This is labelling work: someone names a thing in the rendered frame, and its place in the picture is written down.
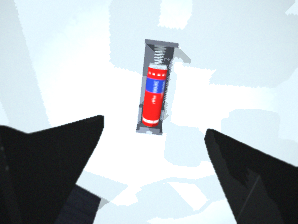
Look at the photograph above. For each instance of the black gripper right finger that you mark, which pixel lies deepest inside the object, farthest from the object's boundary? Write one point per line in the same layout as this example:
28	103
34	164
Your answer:
259	188

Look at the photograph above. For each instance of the red and blue battery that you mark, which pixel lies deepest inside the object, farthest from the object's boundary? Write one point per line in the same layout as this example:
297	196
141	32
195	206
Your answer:
154	92

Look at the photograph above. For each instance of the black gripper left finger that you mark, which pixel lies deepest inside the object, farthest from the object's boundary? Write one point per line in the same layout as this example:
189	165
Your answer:
39	170

